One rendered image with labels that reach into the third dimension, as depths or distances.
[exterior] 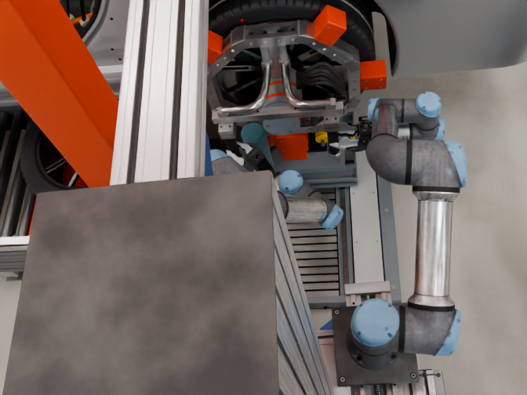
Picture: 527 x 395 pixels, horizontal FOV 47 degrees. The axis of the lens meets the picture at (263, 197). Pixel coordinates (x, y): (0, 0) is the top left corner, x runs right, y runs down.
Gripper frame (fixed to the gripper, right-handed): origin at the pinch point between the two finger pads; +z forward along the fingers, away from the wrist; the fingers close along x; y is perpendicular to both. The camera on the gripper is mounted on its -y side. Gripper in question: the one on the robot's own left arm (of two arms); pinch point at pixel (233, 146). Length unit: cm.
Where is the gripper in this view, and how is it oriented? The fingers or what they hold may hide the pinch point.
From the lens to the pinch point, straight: 208.3
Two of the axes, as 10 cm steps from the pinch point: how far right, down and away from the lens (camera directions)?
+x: 6.8, -7.1, 1.9
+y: 1.9, 4.2, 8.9
